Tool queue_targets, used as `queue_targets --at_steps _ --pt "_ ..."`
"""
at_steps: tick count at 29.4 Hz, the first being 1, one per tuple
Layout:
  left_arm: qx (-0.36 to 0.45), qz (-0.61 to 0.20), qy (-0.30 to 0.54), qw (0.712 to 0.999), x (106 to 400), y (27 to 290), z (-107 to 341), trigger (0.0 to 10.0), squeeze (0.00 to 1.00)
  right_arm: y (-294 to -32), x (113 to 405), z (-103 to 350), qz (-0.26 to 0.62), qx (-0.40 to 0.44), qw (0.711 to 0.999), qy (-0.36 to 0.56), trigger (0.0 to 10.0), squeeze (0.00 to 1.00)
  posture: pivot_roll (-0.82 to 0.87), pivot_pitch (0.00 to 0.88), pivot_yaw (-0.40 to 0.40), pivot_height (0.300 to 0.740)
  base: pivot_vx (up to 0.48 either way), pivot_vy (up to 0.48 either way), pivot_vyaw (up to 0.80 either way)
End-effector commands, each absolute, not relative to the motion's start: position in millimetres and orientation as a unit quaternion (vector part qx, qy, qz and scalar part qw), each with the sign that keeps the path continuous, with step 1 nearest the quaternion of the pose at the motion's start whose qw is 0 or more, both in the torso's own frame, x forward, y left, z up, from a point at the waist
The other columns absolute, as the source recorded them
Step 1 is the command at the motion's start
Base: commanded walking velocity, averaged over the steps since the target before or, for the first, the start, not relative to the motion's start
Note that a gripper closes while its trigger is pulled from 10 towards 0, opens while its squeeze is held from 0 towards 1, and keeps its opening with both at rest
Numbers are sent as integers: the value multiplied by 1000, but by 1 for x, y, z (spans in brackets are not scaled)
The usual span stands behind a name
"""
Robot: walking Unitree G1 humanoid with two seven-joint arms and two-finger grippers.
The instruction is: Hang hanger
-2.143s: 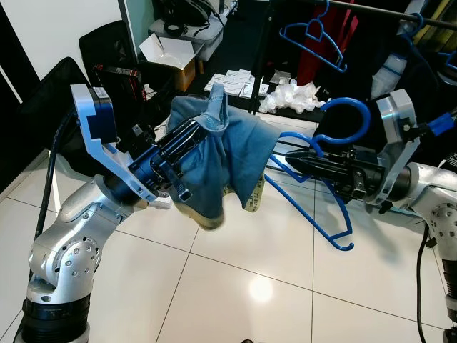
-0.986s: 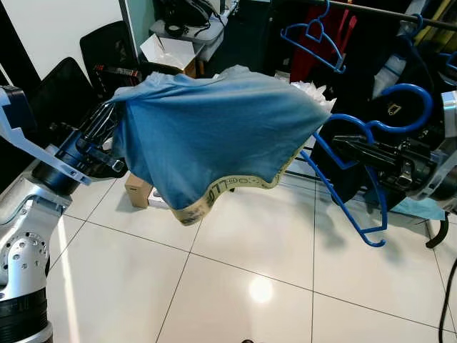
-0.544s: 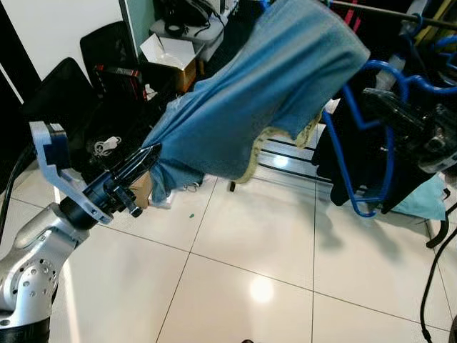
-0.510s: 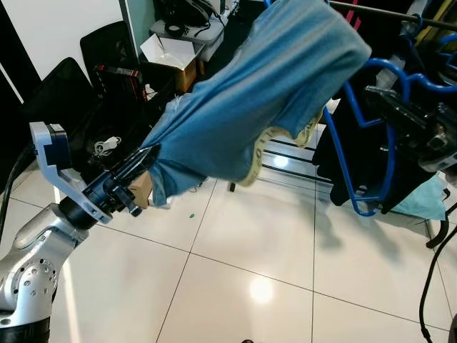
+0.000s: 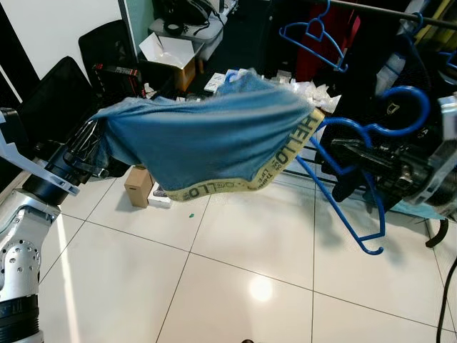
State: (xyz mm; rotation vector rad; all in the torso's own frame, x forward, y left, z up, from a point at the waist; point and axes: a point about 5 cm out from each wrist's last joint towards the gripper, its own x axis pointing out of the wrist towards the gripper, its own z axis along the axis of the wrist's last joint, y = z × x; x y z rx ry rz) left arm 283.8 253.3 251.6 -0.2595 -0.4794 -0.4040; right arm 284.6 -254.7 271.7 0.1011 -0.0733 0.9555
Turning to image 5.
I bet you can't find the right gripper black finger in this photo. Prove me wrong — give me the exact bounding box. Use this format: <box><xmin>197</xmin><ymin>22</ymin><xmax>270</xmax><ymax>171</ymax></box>
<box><xmin>336</xmin><ymin>159</ymin><xmax>376</xmax><ymax>188</ymax></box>
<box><xmin>331</xmin><ymin>140</ymin><xmax>376</xmax><ymax>164</ymax></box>

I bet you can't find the blue taped plastic hanger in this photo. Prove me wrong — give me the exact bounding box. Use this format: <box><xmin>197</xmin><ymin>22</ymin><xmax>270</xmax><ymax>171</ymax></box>
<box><xmin>296</xmin><ymin>86</ymin><xmax>431</xmax><ymax>256</ymax></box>

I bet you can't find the blue garment yellow HELLO waistband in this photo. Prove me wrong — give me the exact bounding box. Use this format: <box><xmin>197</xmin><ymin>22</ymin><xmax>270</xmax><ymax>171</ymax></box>
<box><xmin>91</xmin><ymin>70</ymin><xmax>326</xmax><ymax>202</ymax></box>

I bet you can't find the black fabric equipment bag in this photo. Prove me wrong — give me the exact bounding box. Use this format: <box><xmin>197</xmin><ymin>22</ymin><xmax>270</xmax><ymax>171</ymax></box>
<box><xmin>18</xmin><ymin>57</ymin><xmax>101</xmax><ymax>154</ymax></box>
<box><xmin>79</xmin><ymin>20</ymin><xmax>144</xmax><ymax>97</ymax></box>

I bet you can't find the small brown cardboard box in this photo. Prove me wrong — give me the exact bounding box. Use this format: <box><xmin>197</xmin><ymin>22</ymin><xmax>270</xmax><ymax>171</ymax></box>
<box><xmin>124</xmin><ymin>164</ymin><xmax>156</xmax><ymax>209</ymax></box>

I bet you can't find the crumpled white plastic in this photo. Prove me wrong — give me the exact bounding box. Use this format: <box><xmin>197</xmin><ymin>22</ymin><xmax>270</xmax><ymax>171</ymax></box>
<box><xmin>282</xmin><ymin>77</ymin><xmax>342</xmax><ymax>115</ymax></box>

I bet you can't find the red and black box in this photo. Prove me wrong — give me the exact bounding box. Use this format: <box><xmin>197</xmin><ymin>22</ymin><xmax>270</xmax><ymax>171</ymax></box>
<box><xmin>91</xmin><ymin>63</ymin><xmax>146</xmax><ymax>99</ymax></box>

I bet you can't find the red hanging garment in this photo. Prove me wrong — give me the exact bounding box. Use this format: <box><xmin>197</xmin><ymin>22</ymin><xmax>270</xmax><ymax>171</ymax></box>
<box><xmin>296</xmin><ymin>6</ymin><xmax>361</xmax><ymax>83</ymax></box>

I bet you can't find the cardboard box with white flaps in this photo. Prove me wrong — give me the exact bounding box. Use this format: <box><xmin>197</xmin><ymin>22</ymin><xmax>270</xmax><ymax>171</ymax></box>
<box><xmin>138</xmin><ymin>32</ymin><xmax>204</xmax><ymax>94</ymax></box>

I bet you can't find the white paper packet pile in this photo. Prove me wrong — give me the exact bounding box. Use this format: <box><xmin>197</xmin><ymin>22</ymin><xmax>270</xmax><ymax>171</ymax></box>
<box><xmin>204</xmin><ymin>70</ymin><xmax>240</xmax><ymax>94</ymax></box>

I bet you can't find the black backpack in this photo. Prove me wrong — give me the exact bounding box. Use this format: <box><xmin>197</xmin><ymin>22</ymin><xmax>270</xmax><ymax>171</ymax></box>
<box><xmin>154</xmin><ymin>0</ymin><xmax>222</xmax><ymax>33</ymax></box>

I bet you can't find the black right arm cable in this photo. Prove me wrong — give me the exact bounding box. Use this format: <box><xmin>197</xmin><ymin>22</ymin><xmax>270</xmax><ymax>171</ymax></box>
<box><xmin>436</xmin><ymin>254</ymin><xmax>457</xmax><ymax>343</ymax></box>

